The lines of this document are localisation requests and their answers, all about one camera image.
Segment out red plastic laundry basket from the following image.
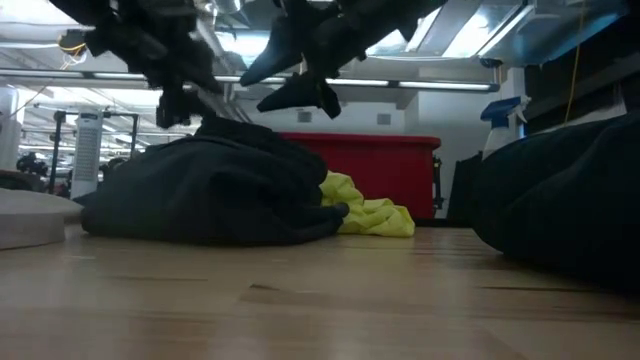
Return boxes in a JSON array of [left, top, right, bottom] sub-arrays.
[[279, 132, 442, 221]]

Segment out black garment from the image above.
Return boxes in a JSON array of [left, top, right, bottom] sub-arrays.
[[79, 115, 351, 247]]

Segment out black pole stand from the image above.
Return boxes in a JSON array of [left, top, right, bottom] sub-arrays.
[[48, 109, 140, 194]]

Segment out black bag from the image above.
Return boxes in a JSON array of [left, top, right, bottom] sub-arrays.
[[446, 152, 484, 226]]

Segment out white Houston tote bag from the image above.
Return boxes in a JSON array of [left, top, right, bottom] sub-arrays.
[[0, 187, 84, 250]]

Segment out yellow cable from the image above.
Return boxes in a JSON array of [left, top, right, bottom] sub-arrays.
[[563, 0, 587, 126]]

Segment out yellow-green shirt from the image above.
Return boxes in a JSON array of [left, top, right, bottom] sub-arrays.
[[319, 169, 416, 239]]

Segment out dark denim jeans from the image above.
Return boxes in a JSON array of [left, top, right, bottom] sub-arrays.
[[472, 112, 640, 294]]

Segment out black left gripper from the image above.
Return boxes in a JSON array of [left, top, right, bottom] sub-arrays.
[[49, 0, 224, 129]]

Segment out white tower fan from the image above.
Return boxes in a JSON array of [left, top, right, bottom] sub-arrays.
[[71, 107, 105, 200]]

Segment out blue spray bottle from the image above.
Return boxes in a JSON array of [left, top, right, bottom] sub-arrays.
[[479, 96, 532, 161]]

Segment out ceiling cable reel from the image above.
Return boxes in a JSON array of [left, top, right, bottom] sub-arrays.
[[57, 28, 94, 57]]

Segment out black aluminium table frame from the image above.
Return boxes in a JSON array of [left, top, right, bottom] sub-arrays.
[[414, 215, 481, 229]]

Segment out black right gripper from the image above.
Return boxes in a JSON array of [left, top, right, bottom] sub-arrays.
[[239, 0, 451, 120]]

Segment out long ceiling light bar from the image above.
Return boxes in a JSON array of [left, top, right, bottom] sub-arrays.
[[0, 68, 501, 94]]

